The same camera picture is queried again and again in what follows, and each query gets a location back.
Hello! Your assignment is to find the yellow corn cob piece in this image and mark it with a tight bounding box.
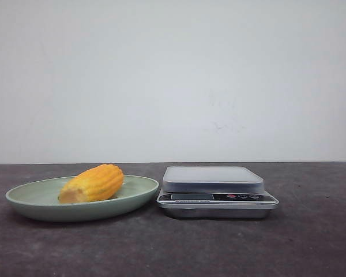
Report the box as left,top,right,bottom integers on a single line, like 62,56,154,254
58,164,124,204

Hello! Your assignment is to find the silver digital kitchen scale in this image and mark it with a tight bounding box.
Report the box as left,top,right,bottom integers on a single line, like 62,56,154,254
156,166,279,219

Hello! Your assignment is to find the green shallow plate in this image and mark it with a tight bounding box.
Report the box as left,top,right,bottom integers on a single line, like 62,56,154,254
5,175,159,222

